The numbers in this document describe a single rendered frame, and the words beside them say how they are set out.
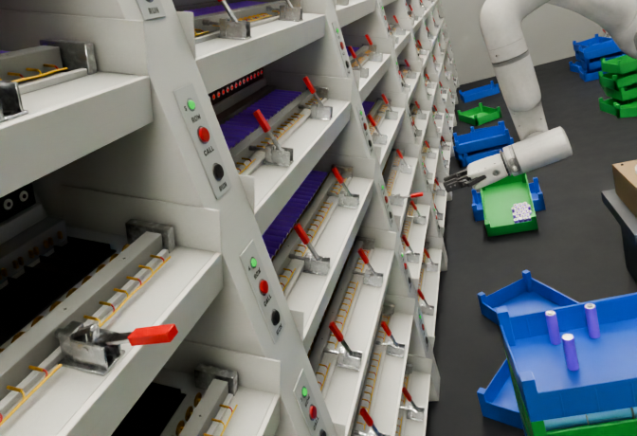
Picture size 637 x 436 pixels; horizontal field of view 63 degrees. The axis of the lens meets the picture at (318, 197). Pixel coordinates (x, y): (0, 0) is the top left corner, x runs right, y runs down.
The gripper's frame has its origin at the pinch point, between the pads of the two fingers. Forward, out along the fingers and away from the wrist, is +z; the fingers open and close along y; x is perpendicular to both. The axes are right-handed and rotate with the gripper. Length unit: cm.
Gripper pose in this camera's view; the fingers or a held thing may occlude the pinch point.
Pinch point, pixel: (451, 182)
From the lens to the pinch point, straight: 153.0
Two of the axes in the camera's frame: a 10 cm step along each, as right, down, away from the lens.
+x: -4.5, -8.6, -2.5
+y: 2.5, -3.9, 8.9
